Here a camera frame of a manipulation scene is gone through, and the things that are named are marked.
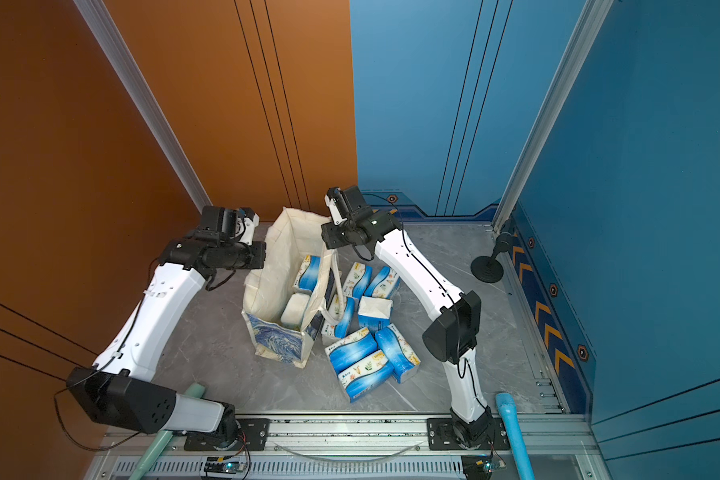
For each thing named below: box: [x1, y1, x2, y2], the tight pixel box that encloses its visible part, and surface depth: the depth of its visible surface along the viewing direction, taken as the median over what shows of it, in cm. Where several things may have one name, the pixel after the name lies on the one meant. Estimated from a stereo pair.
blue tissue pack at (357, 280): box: [342, 262, 373, 298], surface depth 96 cm
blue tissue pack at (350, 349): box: [324, 327, 378, 374], surface depth 81 cm
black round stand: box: [470, 232, 513, 284], surface depth 107 cm
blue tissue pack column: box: [292, 255, 321, 295], surface depth 96 cm
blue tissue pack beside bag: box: [334, 297, 359, 339], surface depth 87 cm
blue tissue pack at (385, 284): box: [366, 266, 400, 299], surface depth 94 cm
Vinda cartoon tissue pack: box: [280, 286, 312, 331], surface depth 83 cm
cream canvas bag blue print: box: [242, 208, 345, 368], surface depth 81 cm
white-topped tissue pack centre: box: [358, 296, 393, 331], surface depth 84 cm
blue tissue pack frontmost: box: [337, 351, 394, 403], surface depth 77 cm
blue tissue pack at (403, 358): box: [375, 323, 421, 384], surface depth 81 cm
